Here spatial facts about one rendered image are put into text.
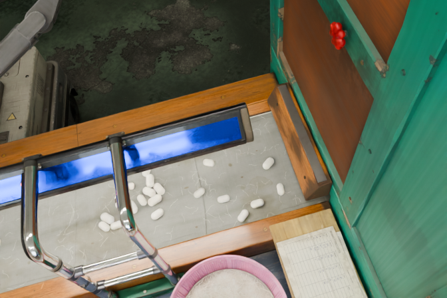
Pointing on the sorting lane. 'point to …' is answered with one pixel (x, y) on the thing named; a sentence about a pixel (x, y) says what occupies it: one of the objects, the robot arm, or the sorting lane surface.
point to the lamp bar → (132, 153)
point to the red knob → (337, 33)
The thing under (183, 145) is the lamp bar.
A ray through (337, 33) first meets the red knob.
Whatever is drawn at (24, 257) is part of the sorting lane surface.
